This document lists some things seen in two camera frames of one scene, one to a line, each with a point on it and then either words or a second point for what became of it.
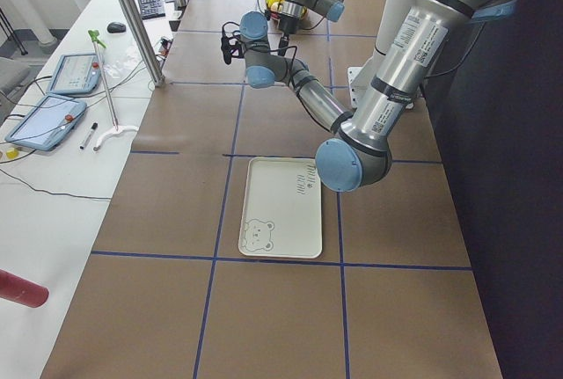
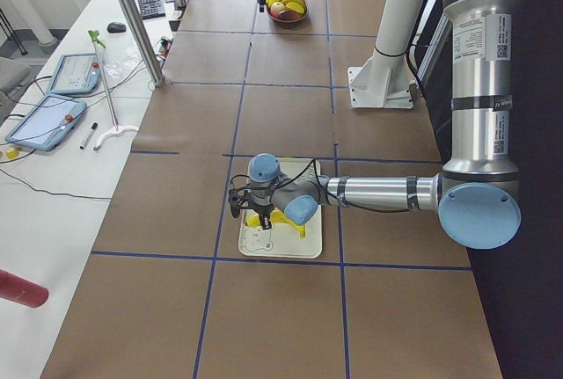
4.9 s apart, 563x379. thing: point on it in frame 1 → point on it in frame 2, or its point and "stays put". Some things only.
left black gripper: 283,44 → 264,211
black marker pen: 91,130 stays put
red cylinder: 16,288 stays put
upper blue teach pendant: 76,74 stays put
